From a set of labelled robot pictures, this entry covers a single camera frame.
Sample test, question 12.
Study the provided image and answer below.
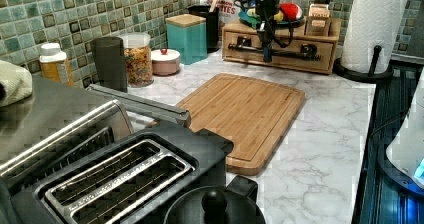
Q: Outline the black utensil holder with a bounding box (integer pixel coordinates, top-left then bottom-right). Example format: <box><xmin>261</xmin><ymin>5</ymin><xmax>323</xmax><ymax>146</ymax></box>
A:
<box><xmin>188</xmin><ymin>5</ymin><xmax>219</xmax><ymax>53</ymax></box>

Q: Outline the clear cereal jar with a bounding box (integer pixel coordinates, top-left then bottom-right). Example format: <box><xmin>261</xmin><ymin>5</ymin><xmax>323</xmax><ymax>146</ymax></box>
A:
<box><xmin>120</xmin><ymin>33</ymin><xmax>153</xmax><ymax>87</ymax></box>

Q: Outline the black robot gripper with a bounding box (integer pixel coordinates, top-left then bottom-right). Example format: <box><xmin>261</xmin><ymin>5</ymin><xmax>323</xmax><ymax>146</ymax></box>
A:
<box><xmin>255</xmin><ymin>0</ymin><xmax>280</xmax><ymax>63</ymax></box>

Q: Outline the wooden drawer with black handle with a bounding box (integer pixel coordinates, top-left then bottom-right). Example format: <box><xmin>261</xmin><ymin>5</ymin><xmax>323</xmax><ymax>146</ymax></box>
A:
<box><xmin>222</xmin><ymin>31</ymin><xmax>335</xmax><ymax>74</ymax></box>

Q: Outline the teal plate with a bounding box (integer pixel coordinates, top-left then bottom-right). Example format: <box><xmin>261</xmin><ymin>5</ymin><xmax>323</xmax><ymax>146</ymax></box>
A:
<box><xmin>238</xmin><ymin>11</ymin><xmax>305</xmax><ymax>29</ymax></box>

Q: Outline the orange bottle with white cap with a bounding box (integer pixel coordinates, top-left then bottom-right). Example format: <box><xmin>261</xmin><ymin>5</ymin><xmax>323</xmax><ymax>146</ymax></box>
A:
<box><xmin>39</xmin><ymin>43</ymin><xmax>74</xmax><ymax>86</ymax></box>

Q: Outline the teal canister with wooden lid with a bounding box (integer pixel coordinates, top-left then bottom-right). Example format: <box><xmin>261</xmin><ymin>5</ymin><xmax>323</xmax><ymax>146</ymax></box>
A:
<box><xmin>165</xmin><ymin>14</ymin><xmax>207</xmax><ymax>65</ymax></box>

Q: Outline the white cereal box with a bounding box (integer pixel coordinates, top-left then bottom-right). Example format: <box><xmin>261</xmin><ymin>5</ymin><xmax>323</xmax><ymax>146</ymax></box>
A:
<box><xmin>199</xmin><ymin>0</ymin><xmax>248</xmax><ymax>27</ymax></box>

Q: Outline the black dish rack mat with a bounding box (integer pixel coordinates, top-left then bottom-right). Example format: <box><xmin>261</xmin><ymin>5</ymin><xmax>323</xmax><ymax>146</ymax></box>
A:
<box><xmin>351</xmin><ymin>64</ymin><xmax>423</xmax><ymax>224</ymax></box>

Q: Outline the black slot toaster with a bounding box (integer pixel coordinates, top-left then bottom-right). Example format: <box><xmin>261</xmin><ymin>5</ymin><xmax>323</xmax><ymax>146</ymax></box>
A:
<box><xmin>11</xmin><ymin>121</ymin><xmax>233</xmax><ymax>224</ymax></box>

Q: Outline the white paper towel roll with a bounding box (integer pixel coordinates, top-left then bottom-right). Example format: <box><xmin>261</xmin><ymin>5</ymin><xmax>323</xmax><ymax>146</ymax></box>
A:
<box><xmin>341</xmin><ymin>0</ymin><xmax>407</xmax><ymax>73</ymax></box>

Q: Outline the small wooden card box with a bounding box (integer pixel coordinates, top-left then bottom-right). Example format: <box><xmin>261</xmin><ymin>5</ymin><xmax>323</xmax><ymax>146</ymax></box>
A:
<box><xmin>305</xmin><ymin>3</ymin><xmax>331</xmax><ymax>36</ymax></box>

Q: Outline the yellow plush fruit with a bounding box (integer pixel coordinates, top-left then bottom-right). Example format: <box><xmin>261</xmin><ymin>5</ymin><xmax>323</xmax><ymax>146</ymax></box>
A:
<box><xmin>247</xmin><ymin>8</ymin><xmax>284</xmax><ymax>23</ymax></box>

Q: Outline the black paper towel holder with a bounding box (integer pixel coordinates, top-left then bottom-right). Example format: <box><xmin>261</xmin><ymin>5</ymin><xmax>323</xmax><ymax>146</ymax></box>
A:
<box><xmin>333</xmin><ymin>45</ymin><xmax>393</xmax><ymax>84</ymax></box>

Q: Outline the bamboo cutting board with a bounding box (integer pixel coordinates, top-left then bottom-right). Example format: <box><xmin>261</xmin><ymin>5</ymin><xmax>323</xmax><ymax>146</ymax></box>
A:
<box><xmin>177</xmin><ymin>73</ymin><xmax>305</xmax><ymax>176</ymax></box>

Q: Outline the white appliance on right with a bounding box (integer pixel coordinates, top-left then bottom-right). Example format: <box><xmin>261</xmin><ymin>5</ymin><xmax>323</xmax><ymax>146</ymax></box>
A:
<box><xmin>386</xmin><ymin>75</ymin><xmax>424</xmax><ymax>189</ymax></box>

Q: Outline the red plush fruit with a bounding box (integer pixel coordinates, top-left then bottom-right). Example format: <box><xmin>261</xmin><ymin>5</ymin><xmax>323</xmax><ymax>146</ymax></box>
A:
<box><xmin>279</xmin><ymin>3</ymin><xmax>303</xmax><ymax>21</ymax></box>

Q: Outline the dark grey cylinder canister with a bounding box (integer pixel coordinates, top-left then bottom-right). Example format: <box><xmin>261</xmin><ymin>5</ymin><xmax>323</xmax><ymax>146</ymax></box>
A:
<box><xmin>90</xmin><ymin>36</ymin><xmax>127</xmax><ymax>92</ymax></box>

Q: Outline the white folded cloth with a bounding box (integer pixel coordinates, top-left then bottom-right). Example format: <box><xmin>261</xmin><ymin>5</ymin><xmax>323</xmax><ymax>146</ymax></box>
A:
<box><xmin>0</xmin><ymin>60</ymin><xmax>33</xmax><ymax>107</ymax></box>

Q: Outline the wooden drawer cabinet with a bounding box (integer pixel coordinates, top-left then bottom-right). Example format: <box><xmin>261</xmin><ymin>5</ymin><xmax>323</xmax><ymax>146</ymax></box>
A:
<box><xmin>221</xmin><ymin>17</ymin><xmax>342</xmax><ymax>76</ymax></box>

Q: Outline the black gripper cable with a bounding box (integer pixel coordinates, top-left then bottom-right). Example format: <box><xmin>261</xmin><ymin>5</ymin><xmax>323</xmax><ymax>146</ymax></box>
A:
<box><xmin>233</xmin><ymin>0</ymin><xmax>296</xmax><ymax>49</ymax></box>

